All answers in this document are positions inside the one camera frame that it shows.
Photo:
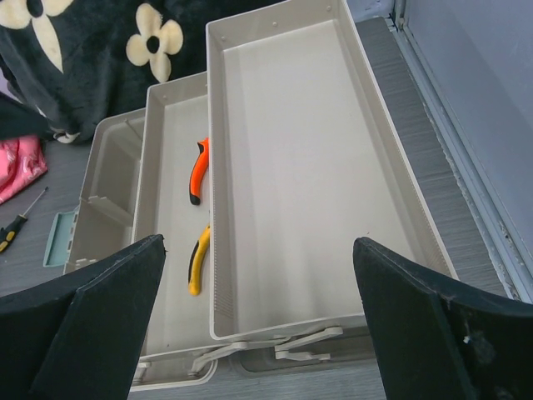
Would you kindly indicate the orange handled needle-nose pliers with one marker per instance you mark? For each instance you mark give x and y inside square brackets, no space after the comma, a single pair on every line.
[198,172]

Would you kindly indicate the aluminium frame rail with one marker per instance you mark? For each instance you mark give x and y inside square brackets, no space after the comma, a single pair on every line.
[472,61]

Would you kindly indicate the pink printed plastic bag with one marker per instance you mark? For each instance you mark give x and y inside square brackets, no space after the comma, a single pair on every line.
[22,163]

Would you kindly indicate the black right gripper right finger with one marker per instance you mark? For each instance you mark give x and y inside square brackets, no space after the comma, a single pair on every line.
[438,338]

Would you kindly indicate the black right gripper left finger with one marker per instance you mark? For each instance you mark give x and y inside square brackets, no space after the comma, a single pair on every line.
[79,336]

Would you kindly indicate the long black yellow screwdriver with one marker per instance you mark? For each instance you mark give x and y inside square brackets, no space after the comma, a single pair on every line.
[10,232]

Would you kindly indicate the yellow handled pliers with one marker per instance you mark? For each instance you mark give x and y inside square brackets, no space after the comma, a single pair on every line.
[196,262]

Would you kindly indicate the black floral plush blanket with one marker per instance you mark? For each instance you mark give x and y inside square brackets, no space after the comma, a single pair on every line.
[78,62]

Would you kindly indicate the beige plastic tool box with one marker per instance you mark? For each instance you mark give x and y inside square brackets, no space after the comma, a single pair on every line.
[303,160]

